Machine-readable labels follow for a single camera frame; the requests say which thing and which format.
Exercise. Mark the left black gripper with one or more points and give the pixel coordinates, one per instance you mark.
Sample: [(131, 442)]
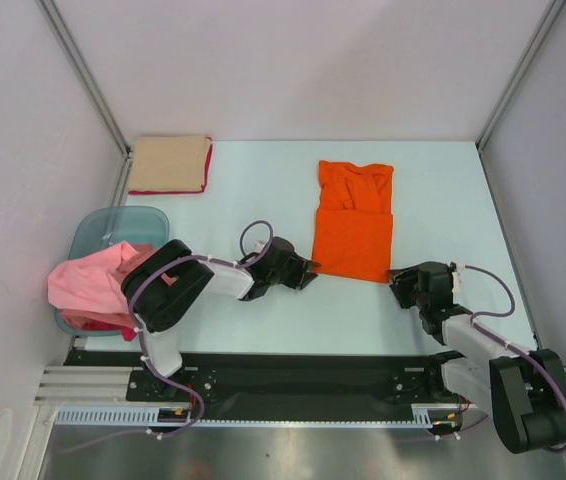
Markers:
[(299, 278)]

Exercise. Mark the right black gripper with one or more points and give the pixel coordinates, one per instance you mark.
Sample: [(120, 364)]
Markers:
[(403, 277)]

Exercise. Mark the orange t shirt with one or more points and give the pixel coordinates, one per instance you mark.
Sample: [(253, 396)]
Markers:
[(354, 221)]

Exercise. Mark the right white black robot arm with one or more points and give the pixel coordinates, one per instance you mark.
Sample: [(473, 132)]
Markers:
[(523, 391)]

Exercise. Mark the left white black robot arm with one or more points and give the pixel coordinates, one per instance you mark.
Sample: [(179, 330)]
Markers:
[(164, 287)]

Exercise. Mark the folded red t shirt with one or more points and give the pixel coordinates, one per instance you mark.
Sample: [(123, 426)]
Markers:
[(206, 167)]

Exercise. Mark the folded beige t shirt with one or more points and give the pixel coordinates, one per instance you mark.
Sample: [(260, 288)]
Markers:
[(165, 162)]

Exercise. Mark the light pink t shirt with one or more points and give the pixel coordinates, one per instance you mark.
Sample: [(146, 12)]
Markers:
[(89, 283)]

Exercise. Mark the blue plastic basket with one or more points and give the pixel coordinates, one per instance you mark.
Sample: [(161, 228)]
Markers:
[(145, 228)]

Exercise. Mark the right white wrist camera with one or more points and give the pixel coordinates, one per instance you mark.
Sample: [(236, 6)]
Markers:
[(456, 270)]

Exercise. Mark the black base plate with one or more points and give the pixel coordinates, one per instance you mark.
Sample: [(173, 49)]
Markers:
[(294, 387)]

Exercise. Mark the white slotted cable duct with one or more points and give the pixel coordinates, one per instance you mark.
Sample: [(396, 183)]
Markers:
[(417, 417)]

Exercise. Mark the left aluminium frame post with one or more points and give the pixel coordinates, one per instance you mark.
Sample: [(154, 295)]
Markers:
[(69, 46)]

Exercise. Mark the aluminium frame post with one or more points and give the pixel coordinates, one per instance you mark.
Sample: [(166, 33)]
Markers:
[(69, 46), (540, 36)]

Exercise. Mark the right aluminium frame post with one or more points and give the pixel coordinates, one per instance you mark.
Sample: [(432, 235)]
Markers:
[(540, 36)]

